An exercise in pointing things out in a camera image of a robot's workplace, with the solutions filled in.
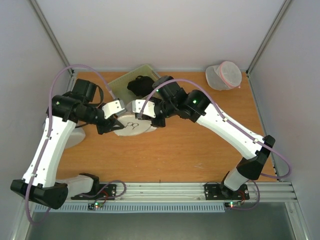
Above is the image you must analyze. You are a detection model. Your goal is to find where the aluminium frame post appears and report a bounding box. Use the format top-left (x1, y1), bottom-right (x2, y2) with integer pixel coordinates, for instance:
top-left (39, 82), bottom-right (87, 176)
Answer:
top-left (246, 0), bottom-right (293, 78)
top-left (28, 0), bottom-right (70, 67)

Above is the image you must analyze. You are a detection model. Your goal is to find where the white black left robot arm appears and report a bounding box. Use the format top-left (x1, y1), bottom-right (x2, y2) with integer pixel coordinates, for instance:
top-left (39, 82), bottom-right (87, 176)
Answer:
top-left (10, 79), bottom-right (126, 210)

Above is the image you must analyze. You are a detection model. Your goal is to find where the pale green plastic basket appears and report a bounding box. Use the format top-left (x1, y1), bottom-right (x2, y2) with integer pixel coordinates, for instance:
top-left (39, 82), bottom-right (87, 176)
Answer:
top-left (108, 64), bottom-right (160, 104)

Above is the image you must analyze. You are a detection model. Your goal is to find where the white blue-rim laundry bag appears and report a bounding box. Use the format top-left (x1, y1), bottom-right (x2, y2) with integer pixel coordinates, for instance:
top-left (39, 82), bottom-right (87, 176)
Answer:
top-left (43, 117), bottom-right (86, 149)

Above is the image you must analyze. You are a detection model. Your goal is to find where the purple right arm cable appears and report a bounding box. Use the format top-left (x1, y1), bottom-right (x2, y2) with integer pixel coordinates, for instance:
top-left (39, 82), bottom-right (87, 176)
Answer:
top-left (139, 78), bottom-right (293, 181)

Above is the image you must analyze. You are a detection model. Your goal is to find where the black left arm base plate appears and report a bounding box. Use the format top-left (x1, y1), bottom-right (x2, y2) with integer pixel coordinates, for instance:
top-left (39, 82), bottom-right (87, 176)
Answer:
top-left (71, 184), bottom-right (117, 201)

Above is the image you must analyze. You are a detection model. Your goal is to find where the white pink-zipper laundry bag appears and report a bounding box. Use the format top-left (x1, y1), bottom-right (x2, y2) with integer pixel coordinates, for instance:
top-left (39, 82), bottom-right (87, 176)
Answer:
top-left (205, 61), bottom-right (242, 91)

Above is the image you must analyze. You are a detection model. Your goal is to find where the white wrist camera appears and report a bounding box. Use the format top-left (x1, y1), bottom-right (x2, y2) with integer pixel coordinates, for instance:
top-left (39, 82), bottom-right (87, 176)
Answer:
top-left (131, 99), bottom-right (156, 119)
top-left (101, 100), bottom-right (127, 119)

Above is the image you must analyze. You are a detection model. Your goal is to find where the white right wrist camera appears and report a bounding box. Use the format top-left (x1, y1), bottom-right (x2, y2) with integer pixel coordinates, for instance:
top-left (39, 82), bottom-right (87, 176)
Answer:
top-left (131, 99), bottom-right (156, 119)

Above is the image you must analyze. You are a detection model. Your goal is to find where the aluminium frame post right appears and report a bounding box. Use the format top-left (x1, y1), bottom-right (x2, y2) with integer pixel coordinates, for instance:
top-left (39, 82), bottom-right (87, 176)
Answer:
top-left (246, 0), bottom-right (293, 78)

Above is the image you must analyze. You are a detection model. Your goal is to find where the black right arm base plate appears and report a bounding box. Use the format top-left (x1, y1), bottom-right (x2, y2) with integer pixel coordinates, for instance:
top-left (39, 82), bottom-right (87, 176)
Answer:
top-left (203, 182), bottom-right (250, 201)

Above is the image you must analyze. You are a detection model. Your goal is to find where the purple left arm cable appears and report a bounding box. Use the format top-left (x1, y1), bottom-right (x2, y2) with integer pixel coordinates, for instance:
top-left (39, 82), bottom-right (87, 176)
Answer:
top-left (25, 64), bottom-right (118, 225)

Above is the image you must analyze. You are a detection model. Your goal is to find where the aluminium front rail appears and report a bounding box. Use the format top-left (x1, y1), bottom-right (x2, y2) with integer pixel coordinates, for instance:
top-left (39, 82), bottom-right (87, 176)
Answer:
top-left (62, 181), bottom-right (298, 203)

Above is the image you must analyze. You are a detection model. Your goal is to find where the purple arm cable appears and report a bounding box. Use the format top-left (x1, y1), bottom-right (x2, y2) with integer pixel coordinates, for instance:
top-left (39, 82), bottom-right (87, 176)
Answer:
top-left (139, 78), bottom-right (293, 181)
top-left (25, 64), bottom-right (118, 225)

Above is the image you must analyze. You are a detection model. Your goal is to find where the black bra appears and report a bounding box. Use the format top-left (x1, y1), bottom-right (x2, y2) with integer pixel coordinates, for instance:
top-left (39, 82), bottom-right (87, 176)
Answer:
top-left (127, 75), bottom-right (154, 97)

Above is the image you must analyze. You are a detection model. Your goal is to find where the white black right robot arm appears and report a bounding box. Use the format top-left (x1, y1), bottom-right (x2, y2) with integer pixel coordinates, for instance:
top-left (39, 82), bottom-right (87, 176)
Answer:
top-left (152, 76), bottom-right (275, 199)

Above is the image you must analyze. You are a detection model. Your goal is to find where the grey slotted cable duct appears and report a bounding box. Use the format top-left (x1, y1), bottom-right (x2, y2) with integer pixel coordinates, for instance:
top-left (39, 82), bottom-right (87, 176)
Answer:
top-left (50, 202), bottom-right (225, 214)

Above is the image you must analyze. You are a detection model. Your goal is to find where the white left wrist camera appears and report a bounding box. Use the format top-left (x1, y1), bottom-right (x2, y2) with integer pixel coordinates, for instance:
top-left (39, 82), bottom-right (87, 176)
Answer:
top-left (101, 100), bottom-right (127, 119)

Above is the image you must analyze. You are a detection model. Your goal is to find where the aluminium frame post left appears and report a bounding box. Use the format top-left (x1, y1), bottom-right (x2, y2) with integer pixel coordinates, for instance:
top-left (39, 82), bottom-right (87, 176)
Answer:
top-left (28, 0), bottom-right (70, 67)

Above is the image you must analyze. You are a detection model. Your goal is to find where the white mesh laundry bag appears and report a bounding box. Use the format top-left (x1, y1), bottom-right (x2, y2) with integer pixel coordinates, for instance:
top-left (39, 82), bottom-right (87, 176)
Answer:
top-left (114, 101), bottom-right (157, 137)

